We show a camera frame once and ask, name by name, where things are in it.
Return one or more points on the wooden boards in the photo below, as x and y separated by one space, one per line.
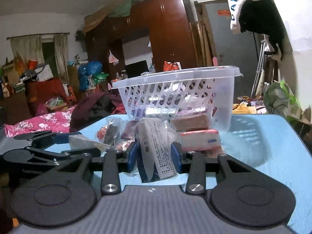
202 36

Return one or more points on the dark clothes pile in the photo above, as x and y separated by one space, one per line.
97 108

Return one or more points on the patterned curtain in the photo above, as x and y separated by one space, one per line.
24 51
61 56

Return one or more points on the white plastic basket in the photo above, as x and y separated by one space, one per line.
175 92

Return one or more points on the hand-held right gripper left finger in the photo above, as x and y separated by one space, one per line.
131 156

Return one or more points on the black monitor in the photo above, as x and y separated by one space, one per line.
136 68

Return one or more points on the grey door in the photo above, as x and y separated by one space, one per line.
219 41

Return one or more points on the orange and white plastic bag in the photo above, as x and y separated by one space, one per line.
170 66

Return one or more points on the metal crutches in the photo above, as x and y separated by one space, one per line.
260 65

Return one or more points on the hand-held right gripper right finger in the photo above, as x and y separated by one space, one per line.
176 157

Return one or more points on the green plastic bag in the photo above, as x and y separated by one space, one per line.
280 100

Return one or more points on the pink floral blanket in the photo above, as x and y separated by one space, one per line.
41 124

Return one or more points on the brown wooden wardrobe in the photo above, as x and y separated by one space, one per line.
168 29

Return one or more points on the red black item in wrapper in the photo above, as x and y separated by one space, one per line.
109 131

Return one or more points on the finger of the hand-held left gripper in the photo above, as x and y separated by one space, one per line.
73 153
63 137

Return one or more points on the red cloth covered table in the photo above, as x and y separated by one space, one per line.
46 90

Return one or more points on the red paper sign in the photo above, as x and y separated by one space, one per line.
223 13

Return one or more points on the yellow cloth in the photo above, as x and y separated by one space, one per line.
243 108

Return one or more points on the brown box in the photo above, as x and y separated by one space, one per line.
190 122

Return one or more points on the pink box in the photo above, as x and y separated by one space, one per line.
199 140

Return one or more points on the clear plastic packet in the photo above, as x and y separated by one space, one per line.
82 142

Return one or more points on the red packet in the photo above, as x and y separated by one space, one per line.
127 132

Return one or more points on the blue white box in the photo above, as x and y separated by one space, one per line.
156 148

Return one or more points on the white and black hoodie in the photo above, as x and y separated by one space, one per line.
258 17

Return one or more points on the green cloth bundle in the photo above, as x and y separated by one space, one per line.
126 7

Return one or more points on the blue plastic bag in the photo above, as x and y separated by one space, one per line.
93 68

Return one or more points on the small pink white plastic bag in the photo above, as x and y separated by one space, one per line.
112 58

